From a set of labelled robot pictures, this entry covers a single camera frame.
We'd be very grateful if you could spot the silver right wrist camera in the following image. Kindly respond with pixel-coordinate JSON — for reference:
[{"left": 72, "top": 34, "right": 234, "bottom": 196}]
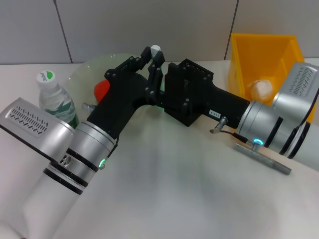
[{"left": 271, "top": 62, "right": 319, "bottom": 125}]

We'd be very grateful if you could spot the wavy translucent glass fruit plate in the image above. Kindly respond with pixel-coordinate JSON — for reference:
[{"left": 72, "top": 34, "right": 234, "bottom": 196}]
[{"left": 67, "top": 52, "right": 166, "bottom": 113}]

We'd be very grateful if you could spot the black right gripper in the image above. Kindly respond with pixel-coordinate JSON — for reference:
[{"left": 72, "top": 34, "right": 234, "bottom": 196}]
[{"left": 164, "top": 62, "right": 251, "bottom": 130}]

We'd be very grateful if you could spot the silver grey pen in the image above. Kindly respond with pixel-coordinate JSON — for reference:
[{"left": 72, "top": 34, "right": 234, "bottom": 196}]
[{"left": 234, "top": 143, "right": 292, "bottom": 175}]

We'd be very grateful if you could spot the clear water bottle green label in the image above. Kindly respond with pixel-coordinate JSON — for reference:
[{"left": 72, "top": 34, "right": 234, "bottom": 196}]
[{"left": 36, "top": 69, "right": 81, "bottom": 130}]

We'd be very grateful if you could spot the red-orange fruit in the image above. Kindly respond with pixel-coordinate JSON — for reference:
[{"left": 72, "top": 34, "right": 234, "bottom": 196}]
[{"left": 93, "top": 79, "right": 111, "bottom": 103}]

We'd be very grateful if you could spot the yellow plastic bin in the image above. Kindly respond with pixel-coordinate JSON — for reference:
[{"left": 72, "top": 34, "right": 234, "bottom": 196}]
[{"left": 229, "top": 33, "right": 317, "bottom": 122}]

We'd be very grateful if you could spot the left gripper cable with connector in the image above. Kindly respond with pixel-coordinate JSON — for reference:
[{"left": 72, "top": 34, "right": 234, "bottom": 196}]
[{"left": 81, "top": 102, "right": 120, "bottom": 160}]

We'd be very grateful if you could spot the green utility knife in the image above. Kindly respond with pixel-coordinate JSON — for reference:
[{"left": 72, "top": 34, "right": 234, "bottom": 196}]
[{"left": 150, "top": 44, "right": 165, "bottom": 112}]

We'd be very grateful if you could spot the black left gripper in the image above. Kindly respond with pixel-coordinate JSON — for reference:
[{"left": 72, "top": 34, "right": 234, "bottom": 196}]
[{"left": 86, "top": 46, "right": 166, "bottom": 140}]

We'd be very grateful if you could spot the black mesh pen holder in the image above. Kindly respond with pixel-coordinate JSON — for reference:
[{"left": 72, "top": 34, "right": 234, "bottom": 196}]
[{"left": 163, "top": 58, "right": 214, "bottom": 127}]

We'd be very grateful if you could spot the white paper ball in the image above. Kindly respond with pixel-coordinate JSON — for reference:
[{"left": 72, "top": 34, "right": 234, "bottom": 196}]
[{"left": 248, "top": 79, "right": 274, "bottom": 102}]

